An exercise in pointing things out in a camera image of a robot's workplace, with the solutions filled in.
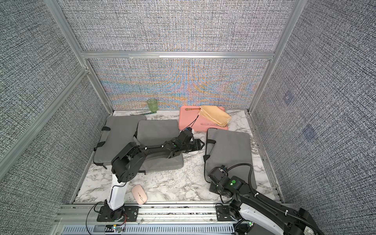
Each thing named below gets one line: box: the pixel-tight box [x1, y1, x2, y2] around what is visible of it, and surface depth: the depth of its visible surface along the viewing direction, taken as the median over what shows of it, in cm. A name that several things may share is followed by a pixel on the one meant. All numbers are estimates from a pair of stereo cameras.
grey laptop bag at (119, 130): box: [93, 115, 147, 166], surface depth 105 cm
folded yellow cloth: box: [198, 105, 233, 127], surface depth 119 cm
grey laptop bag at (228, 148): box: [203, 128, 258, 189], surface depth 97 cm
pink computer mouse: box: [131, 184, 148, 206], surface depth 79 cm
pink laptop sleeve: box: [178, 105, 229, 132], surface depth 120 cm
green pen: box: [129, 111, 158, 116], surface depth 120 cm
